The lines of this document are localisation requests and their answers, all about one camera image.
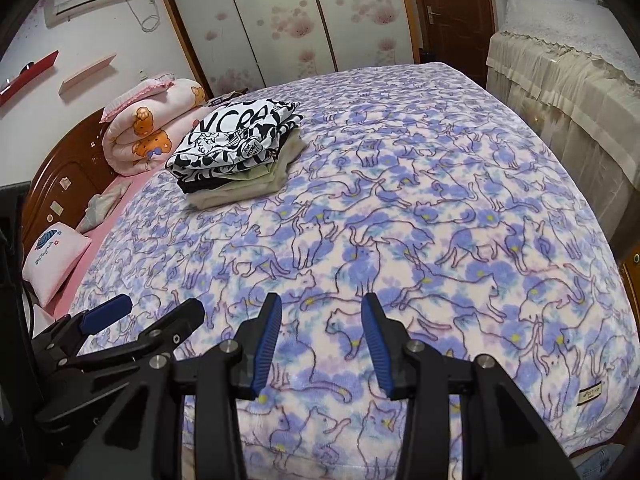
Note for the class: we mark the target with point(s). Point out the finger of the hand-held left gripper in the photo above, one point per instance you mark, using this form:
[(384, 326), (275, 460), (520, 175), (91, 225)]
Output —
[(105, 312), (177, 322)]

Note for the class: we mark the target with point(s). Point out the white black-printed shirt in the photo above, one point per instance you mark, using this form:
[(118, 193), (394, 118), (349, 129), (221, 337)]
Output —
[(225, 130)]

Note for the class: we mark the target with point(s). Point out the wooden headboard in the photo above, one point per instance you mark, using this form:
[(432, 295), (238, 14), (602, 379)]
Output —
[(60, 170)]

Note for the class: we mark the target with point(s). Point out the purple cat print blanket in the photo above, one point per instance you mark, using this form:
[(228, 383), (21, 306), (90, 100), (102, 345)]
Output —
[(425, 170)]

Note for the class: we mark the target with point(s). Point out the floral sliding door wardrobe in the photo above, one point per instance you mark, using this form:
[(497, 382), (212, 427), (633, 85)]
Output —
[(280, 20)]

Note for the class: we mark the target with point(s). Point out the pink pillow with blue print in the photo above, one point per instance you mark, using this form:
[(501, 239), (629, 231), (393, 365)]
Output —
[(55, 265)]

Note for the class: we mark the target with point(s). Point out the wooden cabinet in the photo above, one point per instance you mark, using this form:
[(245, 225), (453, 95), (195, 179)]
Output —
[(631, 285)]

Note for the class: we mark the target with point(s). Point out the lace cloth covered furniture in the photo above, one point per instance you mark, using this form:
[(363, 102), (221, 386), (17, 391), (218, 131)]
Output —
[(565, 85)]

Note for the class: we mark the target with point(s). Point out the pink ruffled pillow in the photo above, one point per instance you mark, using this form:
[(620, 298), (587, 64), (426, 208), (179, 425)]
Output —
[(132, 97)]

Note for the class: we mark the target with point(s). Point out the red wall shelf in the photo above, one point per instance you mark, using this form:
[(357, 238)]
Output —
[(30, 75)]

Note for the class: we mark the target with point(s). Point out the light green garment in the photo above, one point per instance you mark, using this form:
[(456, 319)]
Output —
[(250, 176)]

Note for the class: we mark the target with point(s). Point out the blue denim cloth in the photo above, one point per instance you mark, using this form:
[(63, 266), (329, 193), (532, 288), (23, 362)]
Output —
[(600, 462)]

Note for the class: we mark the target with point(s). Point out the orange cartoon pillow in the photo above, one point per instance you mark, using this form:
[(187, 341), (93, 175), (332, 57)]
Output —
[(145, 140)]

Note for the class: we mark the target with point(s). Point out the beige garment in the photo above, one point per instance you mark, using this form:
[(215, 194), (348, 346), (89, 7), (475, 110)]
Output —
[(225, 199)]

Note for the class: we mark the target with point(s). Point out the pink wall shelf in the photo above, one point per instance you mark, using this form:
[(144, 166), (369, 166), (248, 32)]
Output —
[(87, 75)]

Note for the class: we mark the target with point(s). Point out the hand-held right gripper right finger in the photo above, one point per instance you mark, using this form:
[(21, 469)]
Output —
[(377, 345)]

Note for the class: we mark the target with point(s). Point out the pink bedsheet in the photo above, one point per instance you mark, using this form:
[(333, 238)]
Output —
[(107, 240)]

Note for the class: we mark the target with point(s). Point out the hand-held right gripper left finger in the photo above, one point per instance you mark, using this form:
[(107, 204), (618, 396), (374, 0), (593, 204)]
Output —
[(265, 350)]

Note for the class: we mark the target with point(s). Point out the brown wooden door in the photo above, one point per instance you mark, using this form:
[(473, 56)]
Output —
[(455, 10)]

